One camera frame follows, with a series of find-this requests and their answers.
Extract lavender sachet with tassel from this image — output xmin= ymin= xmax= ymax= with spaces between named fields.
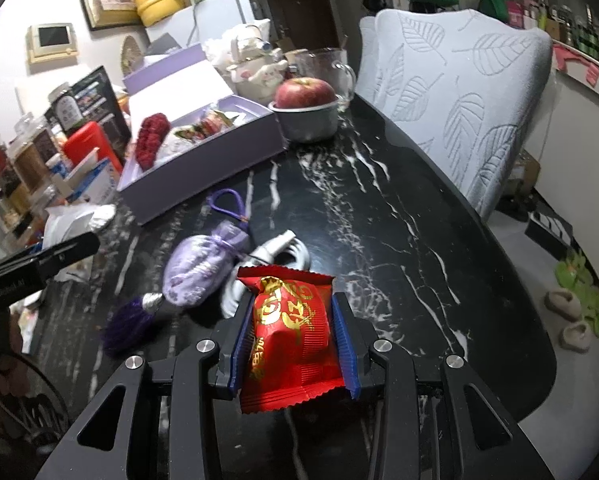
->
xmin=102 ymin=190 xmax=252 ymax=356

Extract red apple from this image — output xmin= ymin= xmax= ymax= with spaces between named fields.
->
xmin=275 ymin=77 xmax=337 ymax=110

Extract dark wooden door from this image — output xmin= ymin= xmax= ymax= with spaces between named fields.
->
xmin=260 ymin=0 xmax=340 ymax=36

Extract beige slipper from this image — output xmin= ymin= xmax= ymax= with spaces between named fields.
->
xmin=544 ymin=287 xmax=583 ymax=321
xmin=559 ymin=321 xmax=593 ymax=353

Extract cardboard box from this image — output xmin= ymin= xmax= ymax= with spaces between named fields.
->
xmin=499 ymin=150 xmax=540 ymax=211

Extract green slippers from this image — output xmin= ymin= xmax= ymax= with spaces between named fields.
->
xmin=554 ymin=250 xmax=599 ymax=336

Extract black printed pouch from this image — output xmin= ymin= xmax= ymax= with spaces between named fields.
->
xmin=44 ymin=65 xmax=132 ymax=146

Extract wall intercom panel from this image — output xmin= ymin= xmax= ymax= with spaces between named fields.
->
xmin=26 ymin=22 xmax=79 ymax=63

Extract woven straw fan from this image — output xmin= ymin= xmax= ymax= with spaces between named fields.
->
xmin=120 ymin=35 xmax=145 ymax=76

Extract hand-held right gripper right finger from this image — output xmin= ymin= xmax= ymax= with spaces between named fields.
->
xmin=332 ymin=292 xmax=555 ymax=480

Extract red gold snack packet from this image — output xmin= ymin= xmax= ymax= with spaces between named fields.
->
xmin=236 ymin=266 xmax=345 ymax=415

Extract red brown snack packet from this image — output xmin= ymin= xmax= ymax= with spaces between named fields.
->
xmin=202 ymin=110 xmax=240 ymax=136

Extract white fridge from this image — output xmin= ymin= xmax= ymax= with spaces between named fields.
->
xmin=144 ymin=0 xmax=257 ymax=56

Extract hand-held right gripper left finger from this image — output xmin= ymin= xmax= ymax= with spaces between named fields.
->
xmin=34 ymin=305 xmax=255 ymax=480

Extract cream cartoon water bottle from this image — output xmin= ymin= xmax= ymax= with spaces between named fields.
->
xmin=229 ymin=24 xmax=287 ymax=106

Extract yellow cooking pot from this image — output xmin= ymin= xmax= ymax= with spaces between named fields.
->
xmin=134 ymin=0 xmax=192 ymax=27

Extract clear plastic food bag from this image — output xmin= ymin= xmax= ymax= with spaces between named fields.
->
xmin=204 ymin=22 xmax=270 ymax=68

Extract white cable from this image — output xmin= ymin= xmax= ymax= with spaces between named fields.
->
xmin=222 ymin=230 xmax=313 ymax=318

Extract metal bowl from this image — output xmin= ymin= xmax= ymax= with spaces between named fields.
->
xmin=269 ymin=95 xmax=343 ymax=143

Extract grey leaf-pattern chair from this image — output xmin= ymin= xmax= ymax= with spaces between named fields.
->
xmin=358 ymin=15 xmax=380 ymax=96
xmin=374 ymin=9 xmax=554 ymax=221

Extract blue white carton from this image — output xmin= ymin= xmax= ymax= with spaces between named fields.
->
xmin=49 ymin=156 xmax=122 ymax=206

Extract cluster of clear plastic jars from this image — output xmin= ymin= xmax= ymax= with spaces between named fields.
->
xmin=0 ymin=115 xmax=57 ymax=241

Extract lavender gift box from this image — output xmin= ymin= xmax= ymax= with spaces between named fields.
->
xmin=116 ymin=42 xmax=287 ymax=226

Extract glass mug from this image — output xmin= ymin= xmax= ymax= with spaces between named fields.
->
xmin=294 ymin=47 xmax=357 ymax=111

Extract shelf with bottles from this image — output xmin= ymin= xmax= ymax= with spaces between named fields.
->
xmin=529 ymin=0 xmax=599 ymax=61

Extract brown green snack packet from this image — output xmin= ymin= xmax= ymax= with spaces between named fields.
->
xmin=174 ymin=125 xmax=215 ymax=146

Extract white printed soft packet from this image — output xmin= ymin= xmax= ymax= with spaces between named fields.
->
xmin=156 ymin=130 xmax=195 ymax=161

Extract red plastic container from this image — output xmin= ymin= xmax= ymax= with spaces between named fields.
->
xmin=62 ymin=121 xmax=125 ymax=173

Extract red knitted scrunchie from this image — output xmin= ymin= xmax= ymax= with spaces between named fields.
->
xmin=136 ymin=112 xmax=171 ymax=170

